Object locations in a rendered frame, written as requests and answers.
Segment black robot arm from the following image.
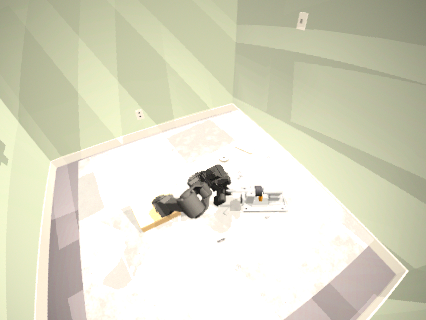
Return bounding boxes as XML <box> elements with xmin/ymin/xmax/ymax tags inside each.
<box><xmin>151</xmin><ymin>164</ymin><xmax>231</xmax><ymax>219</ymax></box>

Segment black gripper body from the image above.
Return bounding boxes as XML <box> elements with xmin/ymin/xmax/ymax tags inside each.
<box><xmin>209</xmin><ymin>179</ymin><xmax>226</xmax><ymax>206</ymax></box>

